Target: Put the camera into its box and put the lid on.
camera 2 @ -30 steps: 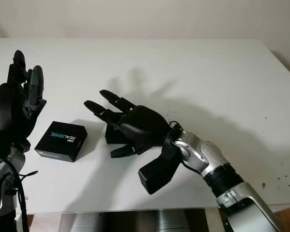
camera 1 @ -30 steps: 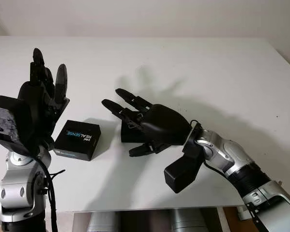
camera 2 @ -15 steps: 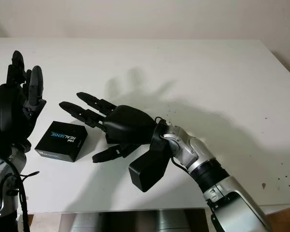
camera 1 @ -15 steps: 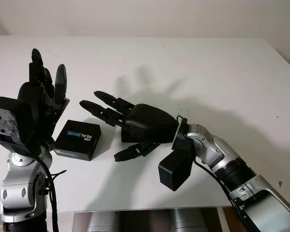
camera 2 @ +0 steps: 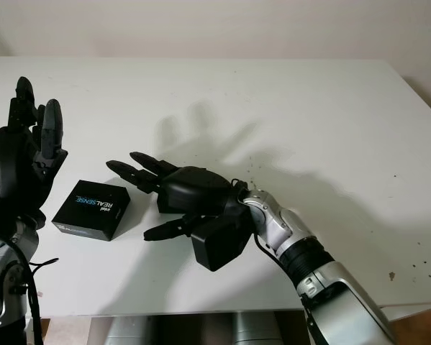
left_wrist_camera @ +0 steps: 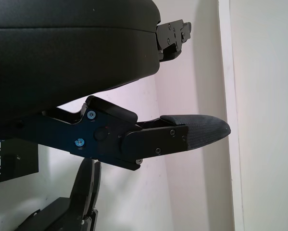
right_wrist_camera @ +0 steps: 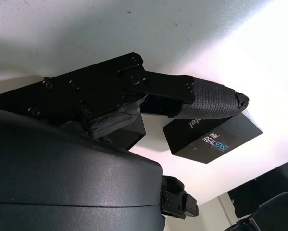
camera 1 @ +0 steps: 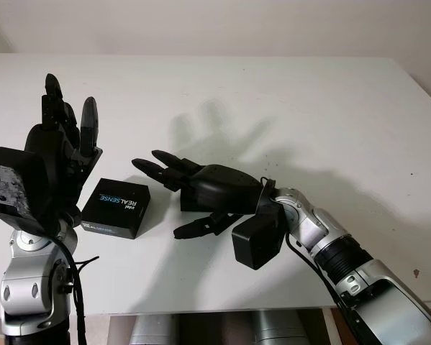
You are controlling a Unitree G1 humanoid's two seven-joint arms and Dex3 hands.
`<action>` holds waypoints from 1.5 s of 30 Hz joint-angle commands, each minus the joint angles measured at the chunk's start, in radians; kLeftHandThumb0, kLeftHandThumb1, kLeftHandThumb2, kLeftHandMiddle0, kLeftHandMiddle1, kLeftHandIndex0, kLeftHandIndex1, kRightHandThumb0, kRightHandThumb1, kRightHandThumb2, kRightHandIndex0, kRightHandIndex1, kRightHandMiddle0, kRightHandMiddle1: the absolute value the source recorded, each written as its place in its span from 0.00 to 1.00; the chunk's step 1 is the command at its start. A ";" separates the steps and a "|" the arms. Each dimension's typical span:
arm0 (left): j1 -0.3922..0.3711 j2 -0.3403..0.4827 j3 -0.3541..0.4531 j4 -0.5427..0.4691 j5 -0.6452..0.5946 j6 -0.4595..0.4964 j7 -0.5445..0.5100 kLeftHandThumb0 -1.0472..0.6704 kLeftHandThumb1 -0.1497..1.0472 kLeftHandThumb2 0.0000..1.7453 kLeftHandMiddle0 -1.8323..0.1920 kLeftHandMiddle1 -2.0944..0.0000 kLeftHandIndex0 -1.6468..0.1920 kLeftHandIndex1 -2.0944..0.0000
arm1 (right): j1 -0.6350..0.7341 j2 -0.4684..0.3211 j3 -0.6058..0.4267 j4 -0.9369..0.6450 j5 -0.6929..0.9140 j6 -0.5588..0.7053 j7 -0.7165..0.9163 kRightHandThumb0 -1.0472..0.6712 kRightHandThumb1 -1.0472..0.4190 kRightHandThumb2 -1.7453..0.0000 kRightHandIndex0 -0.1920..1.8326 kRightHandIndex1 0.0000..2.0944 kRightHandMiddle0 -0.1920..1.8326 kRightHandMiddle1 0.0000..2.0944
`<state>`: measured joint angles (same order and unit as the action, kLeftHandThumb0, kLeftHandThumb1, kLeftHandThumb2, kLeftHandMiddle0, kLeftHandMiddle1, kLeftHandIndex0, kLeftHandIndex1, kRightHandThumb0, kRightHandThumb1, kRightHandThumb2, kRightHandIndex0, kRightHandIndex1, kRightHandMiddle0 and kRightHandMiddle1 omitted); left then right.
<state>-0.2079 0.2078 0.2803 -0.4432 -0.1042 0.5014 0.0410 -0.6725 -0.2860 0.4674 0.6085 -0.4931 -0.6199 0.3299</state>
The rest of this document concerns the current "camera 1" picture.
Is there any black open box base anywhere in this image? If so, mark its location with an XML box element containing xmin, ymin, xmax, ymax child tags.
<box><xmin>181</xmin><ymin>189</ymin><xmax>216</xmax><ymax>213</ymax></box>

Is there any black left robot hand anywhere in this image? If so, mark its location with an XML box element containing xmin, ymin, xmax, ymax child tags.
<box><xmin>23</xmin><ymin>73</ymin><xmax>104</xmax><ymax>231</ymax></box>

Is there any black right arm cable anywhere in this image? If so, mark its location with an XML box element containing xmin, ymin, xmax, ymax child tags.
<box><xmin>258</xmin><ymin>175</ymin><xmax>369</xmax><ymax>345</ymax></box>

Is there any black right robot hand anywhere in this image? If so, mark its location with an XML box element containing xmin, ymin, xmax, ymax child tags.
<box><xmin>131</xmin><ymin>149</ymin><xmax>266</xmax><ymax>241</ymax></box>

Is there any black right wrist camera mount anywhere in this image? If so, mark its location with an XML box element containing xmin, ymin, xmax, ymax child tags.
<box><xmin>231</xmin><ymin>201</ymin><xmax>286</xmax><ymax>270</ymax></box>

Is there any black RealSense box lid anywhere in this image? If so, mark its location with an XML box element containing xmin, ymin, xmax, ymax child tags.
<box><xmin>81</xmin><ymin>178</ymin><xmax>151</xmax><ymax>241</ymax></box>

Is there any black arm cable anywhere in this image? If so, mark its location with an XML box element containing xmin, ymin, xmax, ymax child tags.
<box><xmin>258</xmin><ymin>175</ymin><xmax>369</xmax><ymax>345</ymax></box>
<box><xmin>56</xmin><ymin>235</ymin><xmax>101</xmax><ymax>345</ymax></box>

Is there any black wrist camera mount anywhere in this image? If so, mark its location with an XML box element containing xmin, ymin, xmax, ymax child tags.
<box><xmin>0</xmin><ymin>147</ymin><xmax>54</xmax><ymax>234</ymax></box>
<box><xmin>231</xmin><ymin>201</ymin><xmax>286</xmax><ymax>270</ymax></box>

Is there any grey robot leg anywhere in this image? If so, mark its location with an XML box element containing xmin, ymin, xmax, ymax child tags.
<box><xmin>254</xmin><ymin>310</ymin><xmax>304</xmax><ymax>345</ymax></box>
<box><xmin>132</xmin><ymin>316</ymin><xmax>180</xmax><ymax>345</ymax></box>

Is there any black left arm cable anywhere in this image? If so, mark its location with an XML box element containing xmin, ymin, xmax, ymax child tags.
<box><xmin>56</xmin><ymin>235</ymin><xmax>101</xmax><ymax>345</ymax></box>

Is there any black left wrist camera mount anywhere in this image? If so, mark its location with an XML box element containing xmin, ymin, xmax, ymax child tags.
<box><xmin>0</xmin><ymin>147</ymin><xmax>54</xmax><ymax>234</ymax></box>

